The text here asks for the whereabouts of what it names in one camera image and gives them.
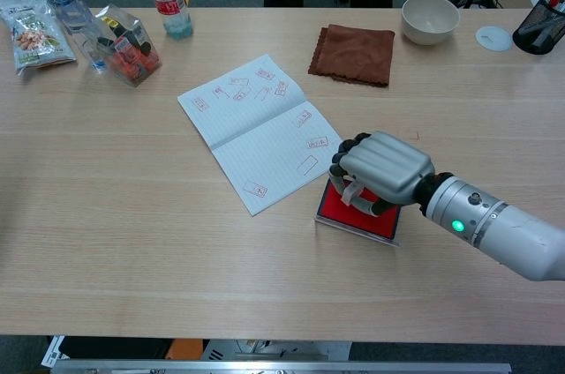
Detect white round cable cover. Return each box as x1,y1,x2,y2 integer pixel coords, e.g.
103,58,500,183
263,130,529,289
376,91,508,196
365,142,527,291
475,25,515,53

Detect clear bag orange snacks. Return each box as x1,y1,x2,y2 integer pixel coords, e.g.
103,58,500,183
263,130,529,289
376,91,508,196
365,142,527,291
94,4,163,89

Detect orange object under table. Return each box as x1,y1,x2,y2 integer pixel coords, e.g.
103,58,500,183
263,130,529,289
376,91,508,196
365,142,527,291
166,338,205,362

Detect black mesh pen holder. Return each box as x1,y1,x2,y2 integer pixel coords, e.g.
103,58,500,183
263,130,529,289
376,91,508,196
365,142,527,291
511,0,565,56

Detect white and red stamp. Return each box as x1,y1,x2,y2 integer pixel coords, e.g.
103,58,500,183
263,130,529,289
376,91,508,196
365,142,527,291
342,179,365,207

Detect folded brown cloth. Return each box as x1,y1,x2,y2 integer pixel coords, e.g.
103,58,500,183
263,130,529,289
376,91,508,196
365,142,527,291
307,23,396,89

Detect cream bowl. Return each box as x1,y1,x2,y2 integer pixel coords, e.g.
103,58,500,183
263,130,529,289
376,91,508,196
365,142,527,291
400,0,462,47

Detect printed paper sheet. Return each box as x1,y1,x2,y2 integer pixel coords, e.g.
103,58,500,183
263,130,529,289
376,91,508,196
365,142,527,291
41,335,68,369

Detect aluminium profile rail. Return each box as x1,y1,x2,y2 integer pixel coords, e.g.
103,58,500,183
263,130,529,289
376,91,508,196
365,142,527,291
50,360,513,374

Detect red ink pad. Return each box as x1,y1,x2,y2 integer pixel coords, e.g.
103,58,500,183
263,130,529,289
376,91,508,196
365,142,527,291
313,176,404,249

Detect printed nut snack bag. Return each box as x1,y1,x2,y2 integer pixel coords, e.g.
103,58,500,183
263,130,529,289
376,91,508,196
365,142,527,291
0,0,79,77

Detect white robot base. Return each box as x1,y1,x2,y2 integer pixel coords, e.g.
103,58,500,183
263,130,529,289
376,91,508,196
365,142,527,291
201,338,353,363

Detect white cap water bottle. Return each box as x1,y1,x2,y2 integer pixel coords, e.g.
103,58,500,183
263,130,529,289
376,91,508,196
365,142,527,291
42,0,109,75

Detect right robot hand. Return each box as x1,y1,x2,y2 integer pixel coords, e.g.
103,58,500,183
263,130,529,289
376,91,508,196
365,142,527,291
328,130,436,219

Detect open lined stamped notebook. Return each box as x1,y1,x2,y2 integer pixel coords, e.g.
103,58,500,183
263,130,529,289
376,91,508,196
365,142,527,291
177,53,343,218

